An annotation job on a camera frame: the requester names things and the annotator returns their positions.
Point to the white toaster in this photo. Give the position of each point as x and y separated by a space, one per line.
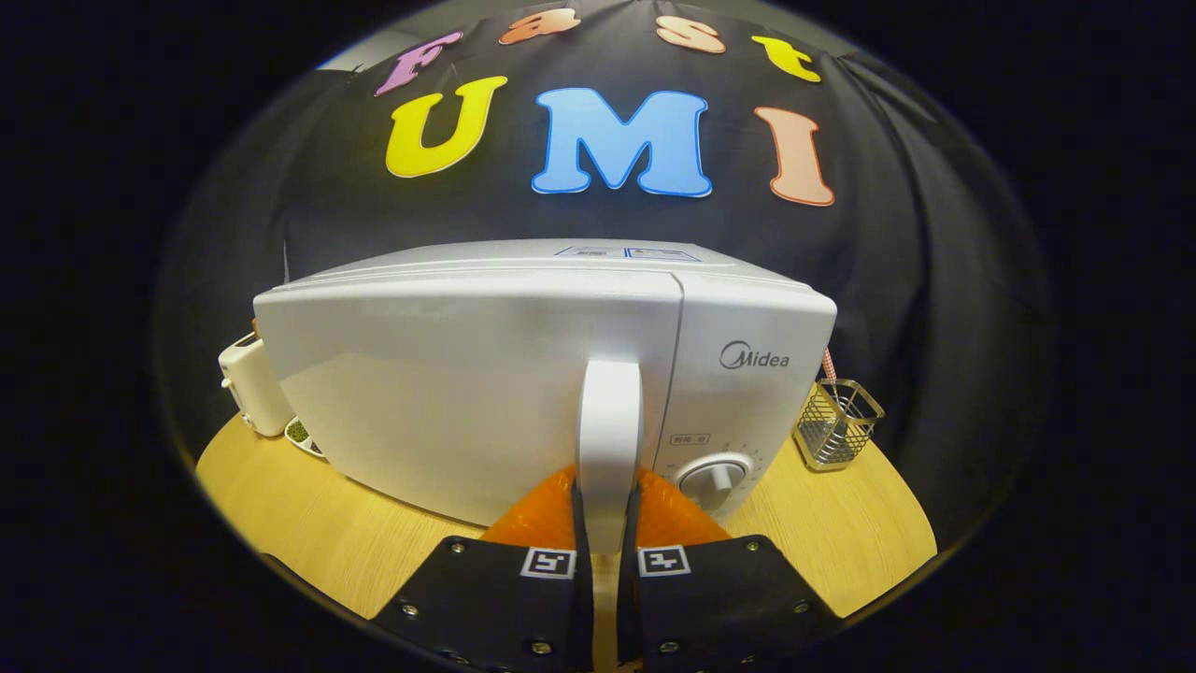
257 393

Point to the white microwave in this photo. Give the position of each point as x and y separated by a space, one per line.
448 393

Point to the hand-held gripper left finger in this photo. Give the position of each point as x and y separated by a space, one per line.
583 598

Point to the pink striped straw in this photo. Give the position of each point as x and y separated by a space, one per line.
829 366

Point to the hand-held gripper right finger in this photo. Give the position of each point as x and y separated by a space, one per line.
628 598

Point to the white divided snack dish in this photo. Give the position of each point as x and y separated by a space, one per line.
299 433

